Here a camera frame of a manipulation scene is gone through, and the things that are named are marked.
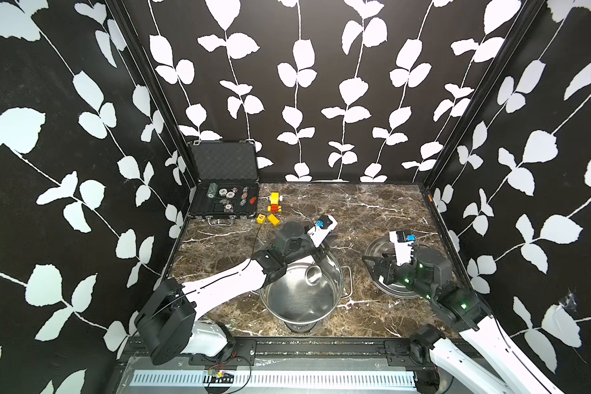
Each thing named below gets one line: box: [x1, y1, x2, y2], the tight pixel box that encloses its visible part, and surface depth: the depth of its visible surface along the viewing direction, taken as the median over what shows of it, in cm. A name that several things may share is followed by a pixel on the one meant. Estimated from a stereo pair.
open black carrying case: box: [187, 139, 260, 226], surface depth 113 cm
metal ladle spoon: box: [304, 261, 323, 286], surface depth 85 cm
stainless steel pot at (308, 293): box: [259, 252, 353, 333], surface depth 86 cm
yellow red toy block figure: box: [267, 192, 283, 215], surface depth 110 cm
